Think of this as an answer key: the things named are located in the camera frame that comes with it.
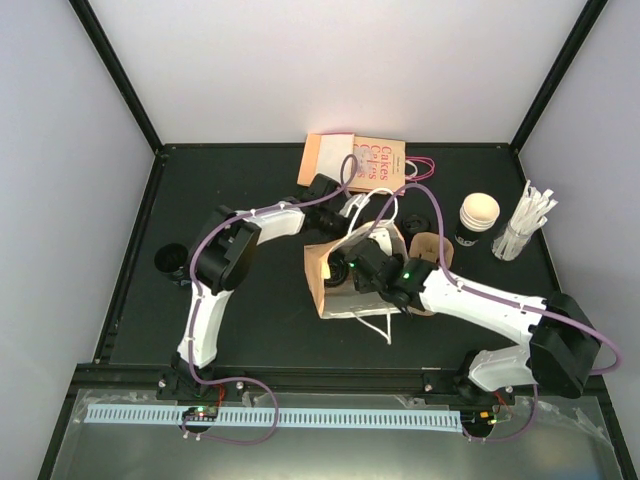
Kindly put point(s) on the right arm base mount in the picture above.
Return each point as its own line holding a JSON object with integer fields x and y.
{"x": 445, "y": 392}

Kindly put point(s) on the jar of white stirrers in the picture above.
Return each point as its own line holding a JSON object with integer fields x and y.
{"x": 529, "y": 216}

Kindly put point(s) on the light blue cable duct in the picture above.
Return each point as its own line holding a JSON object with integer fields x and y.
{"x": 322, "y": 418}

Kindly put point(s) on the black frame post right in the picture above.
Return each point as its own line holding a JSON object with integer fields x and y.
{"x": 577, "y": 36}

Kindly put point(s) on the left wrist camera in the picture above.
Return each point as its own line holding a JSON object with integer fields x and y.
{"x": 354, "y": 202}

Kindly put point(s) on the orange paper bag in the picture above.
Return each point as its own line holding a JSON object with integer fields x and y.
{"x": 350, "y": 280}

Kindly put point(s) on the orange flat bag stack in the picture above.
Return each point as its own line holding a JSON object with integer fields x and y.
{"x": 324, "y": 154}

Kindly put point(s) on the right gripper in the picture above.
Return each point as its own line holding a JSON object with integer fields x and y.
{"x": 362, "y": 285}

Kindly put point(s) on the black frame post left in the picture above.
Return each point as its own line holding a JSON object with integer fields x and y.
{"x": 101, "y": 43}

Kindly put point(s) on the stack of paper cups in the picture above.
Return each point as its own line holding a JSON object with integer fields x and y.
{"x": 478, "y": 213}

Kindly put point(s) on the stack of black lids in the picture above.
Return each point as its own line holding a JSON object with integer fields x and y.
{"x": 413, "y": 224}

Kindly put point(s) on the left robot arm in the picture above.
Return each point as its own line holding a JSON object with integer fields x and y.
{"x": 222, "y": 255}

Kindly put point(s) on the Cakes printed paper bag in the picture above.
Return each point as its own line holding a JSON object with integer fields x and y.
{"x": 383, "y": 165}

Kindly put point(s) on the black frame post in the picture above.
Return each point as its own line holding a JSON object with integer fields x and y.
{"x": 577, "y": 36}
{"x": 101, "y": 43}

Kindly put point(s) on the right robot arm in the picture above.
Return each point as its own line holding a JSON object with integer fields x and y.
{"x": 553, "y": 342}

